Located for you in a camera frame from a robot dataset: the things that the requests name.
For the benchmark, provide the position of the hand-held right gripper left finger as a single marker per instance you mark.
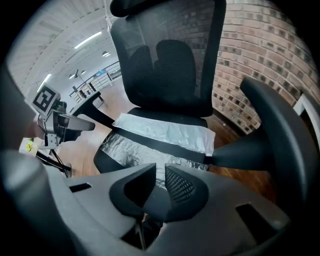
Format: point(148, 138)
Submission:
point(117, 197)

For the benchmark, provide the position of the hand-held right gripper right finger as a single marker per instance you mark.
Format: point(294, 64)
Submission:
point(190, 200)

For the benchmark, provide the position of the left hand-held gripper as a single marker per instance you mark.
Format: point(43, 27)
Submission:
point(50, 117)

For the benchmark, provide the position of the black mesh office chair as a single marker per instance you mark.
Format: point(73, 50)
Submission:
point(165, 75)

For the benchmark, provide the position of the white desk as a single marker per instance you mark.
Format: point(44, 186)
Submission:
point(306, 106)

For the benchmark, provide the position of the black tripod stand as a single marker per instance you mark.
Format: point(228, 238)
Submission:
point(53, 162)

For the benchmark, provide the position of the metal balcony railing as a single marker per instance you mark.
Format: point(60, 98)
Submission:
point(100, 80)

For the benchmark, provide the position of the round pendant lamp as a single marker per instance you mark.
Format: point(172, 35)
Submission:
point(75, 75)
point(106, 53)

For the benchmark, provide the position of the long ceiling light strip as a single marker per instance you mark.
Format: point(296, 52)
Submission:
point(88, 40)
point(44, 83)

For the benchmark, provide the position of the white box with yellow print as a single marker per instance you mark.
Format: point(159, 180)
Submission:
point(28, 146)

